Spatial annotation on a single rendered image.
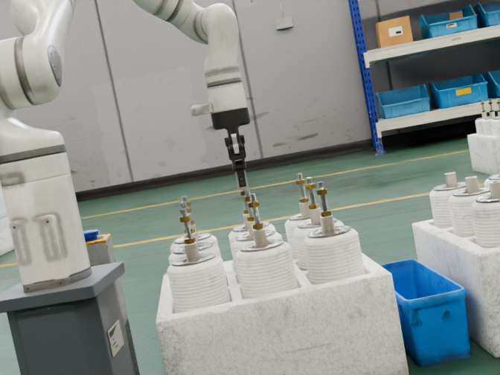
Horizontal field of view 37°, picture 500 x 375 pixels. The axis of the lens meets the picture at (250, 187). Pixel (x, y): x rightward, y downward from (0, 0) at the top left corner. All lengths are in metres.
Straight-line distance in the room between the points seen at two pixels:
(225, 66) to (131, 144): 5.30
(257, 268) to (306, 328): 0.13
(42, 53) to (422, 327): 0.75
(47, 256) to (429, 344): 0.66
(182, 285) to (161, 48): 5.50
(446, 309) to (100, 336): 0.60
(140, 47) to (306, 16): 1.48
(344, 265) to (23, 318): 0.53
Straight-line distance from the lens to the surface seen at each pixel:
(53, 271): 1.00
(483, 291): 1.29
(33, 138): 0.99
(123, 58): 6.73
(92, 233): 1.29
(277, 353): 1.22
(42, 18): 1.08
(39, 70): 0.99
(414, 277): 1.57
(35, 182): 0.99
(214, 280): 1.22
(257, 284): 1.23
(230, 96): 1.44
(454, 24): 5.84
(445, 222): 1.55
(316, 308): 1.21
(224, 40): 1.44
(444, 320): 1.31
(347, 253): 1.24
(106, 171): 6.81
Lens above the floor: 0.47
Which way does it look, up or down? 5 degrees down
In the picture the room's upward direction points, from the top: 11 degrees counter-clockwise
